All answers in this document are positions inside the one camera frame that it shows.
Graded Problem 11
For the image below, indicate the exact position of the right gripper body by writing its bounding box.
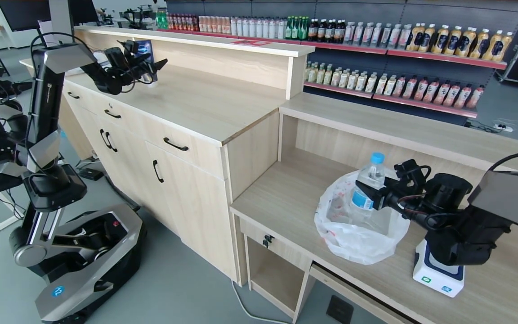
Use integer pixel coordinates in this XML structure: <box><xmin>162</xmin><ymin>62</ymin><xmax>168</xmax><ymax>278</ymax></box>
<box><xmin>377</xmin><ymin>177</ymin><xmax>429</xmax><ymax>222</ymax></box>

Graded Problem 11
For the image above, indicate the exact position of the clear water bottle blue cap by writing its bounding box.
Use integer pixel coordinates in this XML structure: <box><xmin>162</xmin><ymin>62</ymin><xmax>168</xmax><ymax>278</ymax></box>
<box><xmin>350</xmin><ymin>153</ymin><xmax>386</xmax><ymax>225</ymax></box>

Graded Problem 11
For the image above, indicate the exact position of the white plastic shopping bag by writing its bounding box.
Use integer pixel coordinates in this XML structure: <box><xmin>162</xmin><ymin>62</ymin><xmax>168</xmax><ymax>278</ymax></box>
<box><xmin>314</xmin><ymin>167</ymin><xmax>411</xmax><ymax>265</ymax></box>

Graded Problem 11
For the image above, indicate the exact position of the white barcode scanner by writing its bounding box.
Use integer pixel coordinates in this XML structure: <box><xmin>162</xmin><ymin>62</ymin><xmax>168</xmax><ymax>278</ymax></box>
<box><xmin>413</xmin><ymin>238</ymin><xmax>465</xmax><ymax>298</ymax></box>

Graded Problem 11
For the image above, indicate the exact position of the wooden keyboard tray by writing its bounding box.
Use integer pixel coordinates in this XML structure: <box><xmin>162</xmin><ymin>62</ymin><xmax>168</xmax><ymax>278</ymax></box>
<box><xmin>309</xmin><ymin>264</ymin><xmax>415</xmax><ymax>324</ymax></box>

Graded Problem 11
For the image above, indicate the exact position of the row of bottles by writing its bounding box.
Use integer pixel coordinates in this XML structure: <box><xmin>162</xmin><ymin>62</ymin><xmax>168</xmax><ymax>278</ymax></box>
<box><xmin>155</xmin><ymin>8</ymin><xmax>514</xmax><ymax>62</ymax></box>
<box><xmin>304</xmin><ymin>62</ymin><xmax>485</xmax><ymax>109</ymax></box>

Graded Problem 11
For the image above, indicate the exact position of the wooden drawer with lock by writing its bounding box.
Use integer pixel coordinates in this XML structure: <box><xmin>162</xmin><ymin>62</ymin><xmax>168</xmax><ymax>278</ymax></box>
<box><xmin>240</xmin><ymin>219</ymin><xmax>313</xmax><ymax>271</ymax></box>

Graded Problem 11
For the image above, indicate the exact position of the black floor socket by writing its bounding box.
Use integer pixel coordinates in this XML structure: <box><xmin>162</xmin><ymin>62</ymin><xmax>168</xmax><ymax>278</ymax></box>
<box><xmin>326</xmin><ymin>295</ymin><xmax>354</xmax><ymax>324</ymax></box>

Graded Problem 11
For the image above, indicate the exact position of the black shop shelf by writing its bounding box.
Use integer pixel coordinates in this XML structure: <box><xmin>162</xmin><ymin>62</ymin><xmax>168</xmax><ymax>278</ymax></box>
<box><xmin>165</xmin><ymin>0</ymin><xmax>518</xmax><ymax>126</ymax></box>

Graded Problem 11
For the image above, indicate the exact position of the wooden counter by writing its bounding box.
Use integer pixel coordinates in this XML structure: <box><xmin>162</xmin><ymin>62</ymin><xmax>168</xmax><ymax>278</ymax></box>
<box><xmin>19</xmin><ymin>25</ymin><xmax>518</xmax><ymax>324</ymax></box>

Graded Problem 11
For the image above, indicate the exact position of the small black display stand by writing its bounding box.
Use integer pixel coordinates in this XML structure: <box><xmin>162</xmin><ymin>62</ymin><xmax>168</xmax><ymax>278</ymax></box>
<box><xmin>129</xmin><ymin>39</ymin><xmax>159</xmax><ymax>84</ymax></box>

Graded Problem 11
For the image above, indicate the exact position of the black power adapter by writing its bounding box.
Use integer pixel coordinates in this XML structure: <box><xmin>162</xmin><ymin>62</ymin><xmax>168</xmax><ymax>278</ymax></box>
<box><xmin>78</xmin><ymin>167</ymin><xmax>105</xmax><ymax>182</ymax></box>

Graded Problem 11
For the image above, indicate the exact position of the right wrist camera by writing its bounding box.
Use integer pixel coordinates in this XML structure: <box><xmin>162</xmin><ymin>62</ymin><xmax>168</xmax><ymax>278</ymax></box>
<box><xmin>393</xmin><ymin>159</ymin><xmax>427</xmax><ymax>191</ymax></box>

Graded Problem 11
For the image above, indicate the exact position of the black cable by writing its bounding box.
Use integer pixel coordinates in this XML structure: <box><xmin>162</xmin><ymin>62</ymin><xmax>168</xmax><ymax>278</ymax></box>
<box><xmin>487</xmin><ymin>150</ymin><xmax>518</xmax><ymax>174</ymax></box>

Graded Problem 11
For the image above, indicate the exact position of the white cable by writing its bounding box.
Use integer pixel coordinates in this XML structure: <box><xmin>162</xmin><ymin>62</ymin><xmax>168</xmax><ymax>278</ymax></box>
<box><xmin>231</xmin><ymin>281</ymin><xmax>289</xmax><ymax>324</ymax></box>

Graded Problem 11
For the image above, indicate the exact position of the wooden door black handle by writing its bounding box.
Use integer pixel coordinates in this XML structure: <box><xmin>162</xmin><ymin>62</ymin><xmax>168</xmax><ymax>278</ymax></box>
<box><xmin>67</xmin><ymin>108</ymin><xmax>109</xmax><ymax>180</ymax></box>
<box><xmin>145</xmin><ymin>141</ymin><xmax>240</xmax><ymax>282</ymax></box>
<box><xmin>104</xmin><ymin>122</ymin><xmax>152</xmax><ymax>216</ymax></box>

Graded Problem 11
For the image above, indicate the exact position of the wooden drawer black handle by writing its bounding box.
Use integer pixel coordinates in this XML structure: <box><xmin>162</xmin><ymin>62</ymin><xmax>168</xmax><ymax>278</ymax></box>
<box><xmin>63</xmin><ymin>83</ymin><xmax>87</xmax><ymax>114</ymax></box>
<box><xmin>84</xmin><ymin>95</ymin><xmax>148</xmax><ymax>141</ymax></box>
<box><xmin>144</xmin><ymin>118</ymin><xmax>227</xmax><ymax>181</ymax></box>

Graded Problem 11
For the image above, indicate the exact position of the black wall screen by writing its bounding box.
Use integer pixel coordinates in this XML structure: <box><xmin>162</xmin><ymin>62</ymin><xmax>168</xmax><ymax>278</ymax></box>
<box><xmin>0</xmin><ymin>0</ymin><xmax>100</xmax><ymax>32</ymax></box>

